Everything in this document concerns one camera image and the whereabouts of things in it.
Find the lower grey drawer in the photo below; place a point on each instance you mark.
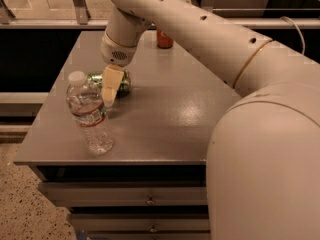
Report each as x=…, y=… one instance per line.
x=149, y=223

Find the red Coca-Cola can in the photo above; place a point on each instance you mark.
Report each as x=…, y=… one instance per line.
x=163, y=41

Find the green soda can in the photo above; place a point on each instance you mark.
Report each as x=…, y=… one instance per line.
x=124, y=88

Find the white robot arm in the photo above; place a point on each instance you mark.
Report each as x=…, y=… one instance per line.
x=263, y=160

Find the grey drawer cabinet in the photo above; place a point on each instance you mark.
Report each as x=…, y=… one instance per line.
x=161, y=131

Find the upper grey drawer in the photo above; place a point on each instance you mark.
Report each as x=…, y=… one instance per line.
x=122, y=194

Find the grey drawer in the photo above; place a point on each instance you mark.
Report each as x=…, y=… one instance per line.
x=149, y=223
x=122, y=194

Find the clear plastic water bottle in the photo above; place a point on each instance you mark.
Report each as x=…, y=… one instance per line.
x=88, y=110

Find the metal railing frame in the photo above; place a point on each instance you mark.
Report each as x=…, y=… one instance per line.
x=94, y=14

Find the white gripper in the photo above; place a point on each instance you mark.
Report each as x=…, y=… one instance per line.
x=117, y=53

